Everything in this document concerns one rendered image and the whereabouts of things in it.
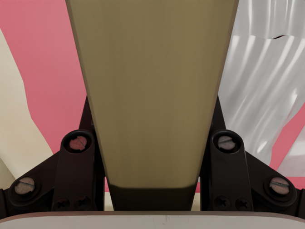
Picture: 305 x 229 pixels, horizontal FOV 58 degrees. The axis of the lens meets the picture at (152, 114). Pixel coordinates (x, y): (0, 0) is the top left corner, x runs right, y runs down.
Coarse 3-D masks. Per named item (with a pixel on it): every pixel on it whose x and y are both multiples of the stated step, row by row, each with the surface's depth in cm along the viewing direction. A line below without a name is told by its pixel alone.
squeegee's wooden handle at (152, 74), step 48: (96, 0) 4; (144, 0) 4; (192, 0) 4; (96, 48) 5; (144, 48) 5; (192, 48) 5; (96, 96) 6; (144, 96) 6; (192, 96) 6; (144, 144) 7; (192, 144) 7; (144, 192) 8; (192, 192) 9
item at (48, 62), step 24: (24, 48) 17; (48, 48) 17; (72, 48) 17; (24, 72) 19; (48, 72) 19; (72, 72) 19; (48, 96) 20; (72, 96) 20; (48, 120) 22; (72, 120) 22; (48, 144) 25; (288, 144) 25; (288, 168) 28
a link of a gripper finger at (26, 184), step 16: (80, 128) 11; (48, 160) 10; (32, 176) 9; (48, 176) 9; (96, 176) 11; (16, 192) 9; (32, 192) 9; (48, 192) 9; (16, 208) 9; (32, 208) 9
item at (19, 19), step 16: (0, 0) 15; (16, 0) 15; (32, 0) 15; (48, 0) 15; (64, 0) 15; (0, 16) 16; (16, 16) 16; (32, 16) 16; (48, 16) 16; (64, 16) 16; (16, 32) 16; (32, 32) 16; (48, 32) 16; (64, 32) 16
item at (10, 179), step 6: (0, 162) 26; (0, 168) 26; (6, 168) 27; (0, 174) 26; (6, 174) 27; (12, 174) 28; (0, 180) 26; (6, 180) 27; (12, 180) 28; (0, 186) 26; (6, 186) 27
